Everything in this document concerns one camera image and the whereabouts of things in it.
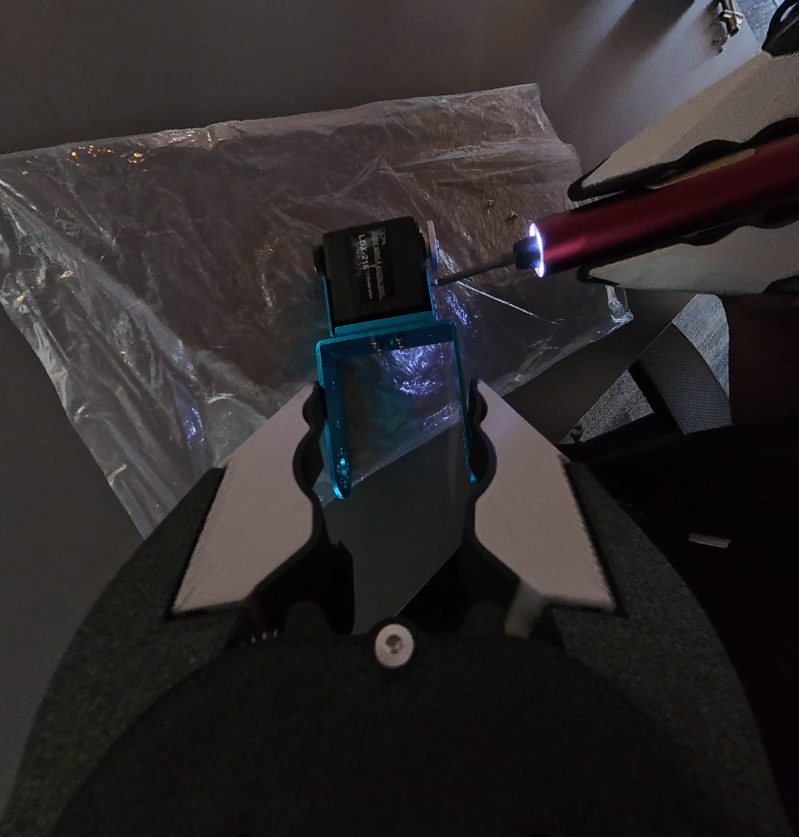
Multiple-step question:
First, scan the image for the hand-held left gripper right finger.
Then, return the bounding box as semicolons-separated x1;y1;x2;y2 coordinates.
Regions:
466;378;619;640

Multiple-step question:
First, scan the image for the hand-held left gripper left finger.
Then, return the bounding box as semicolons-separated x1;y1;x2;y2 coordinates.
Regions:
170;383;323;617

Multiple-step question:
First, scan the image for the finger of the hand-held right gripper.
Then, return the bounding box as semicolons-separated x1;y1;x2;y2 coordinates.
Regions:
567;49;799;202
584;206;799;296

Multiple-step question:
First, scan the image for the red electric screwdriver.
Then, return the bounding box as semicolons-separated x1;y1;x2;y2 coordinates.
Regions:
432;124;799;286

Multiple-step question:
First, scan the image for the blue metal servo bracket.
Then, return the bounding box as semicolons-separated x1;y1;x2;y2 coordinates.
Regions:
316;258;483;502

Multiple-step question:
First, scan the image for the black servo motor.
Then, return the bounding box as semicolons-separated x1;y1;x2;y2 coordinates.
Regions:
312;216;441;328

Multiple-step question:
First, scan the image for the grey desk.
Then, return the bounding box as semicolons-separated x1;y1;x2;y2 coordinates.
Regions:
0;0;763;837

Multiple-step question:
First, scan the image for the small metal clasp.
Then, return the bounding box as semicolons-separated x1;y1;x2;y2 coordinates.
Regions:
710;0;748;52

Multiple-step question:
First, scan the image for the clear plastic bag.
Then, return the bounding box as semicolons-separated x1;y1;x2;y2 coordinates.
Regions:
0;82;636;541

